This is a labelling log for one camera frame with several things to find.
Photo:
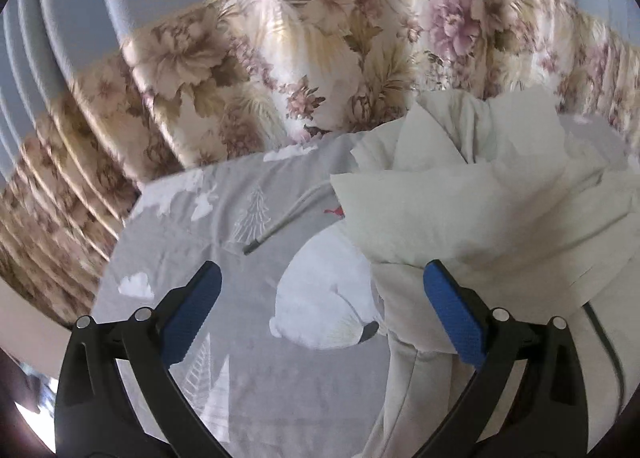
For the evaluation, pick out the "grey printed bed sheet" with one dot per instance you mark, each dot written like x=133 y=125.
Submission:
x=200 y=218

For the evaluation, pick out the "blue and floral curtain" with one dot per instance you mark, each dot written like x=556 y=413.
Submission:
x=300 y=63

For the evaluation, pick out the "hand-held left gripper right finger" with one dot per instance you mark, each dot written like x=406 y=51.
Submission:
x=452 y=313

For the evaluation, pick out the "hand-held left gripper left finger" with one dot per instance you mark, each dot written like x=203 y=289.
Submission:
x=195 y=308

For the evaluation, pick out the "pale green garment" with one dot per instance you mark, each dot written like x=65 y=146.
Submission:
x=450 y=188

